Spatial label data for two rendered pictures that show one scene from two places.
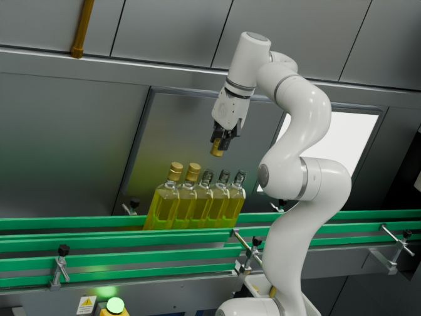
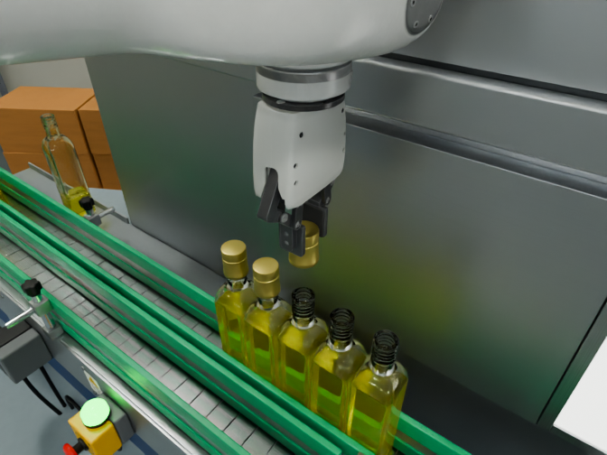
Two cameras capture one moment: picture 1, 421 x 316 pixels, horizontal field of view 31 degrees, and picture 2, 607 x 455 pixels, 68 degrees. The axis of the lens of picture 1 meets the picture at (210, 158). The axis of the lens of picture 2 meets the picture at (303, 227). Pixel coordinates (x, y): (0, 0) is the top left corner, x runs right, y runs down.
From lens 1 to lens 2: 196 cm
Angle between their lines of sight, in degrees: 64
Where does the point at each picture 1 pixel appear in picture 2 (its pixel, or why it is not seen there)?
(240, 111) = (263, 144)
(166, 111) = not seen: hidden behind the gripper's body
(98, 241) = (130, 310)
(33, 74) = not seen: hidden behind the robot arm
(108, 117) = (220, 134)
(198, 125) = (357, 194)
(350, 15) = not seen: outside the picture
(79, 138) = (198, 161)
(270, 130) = (583, 283)
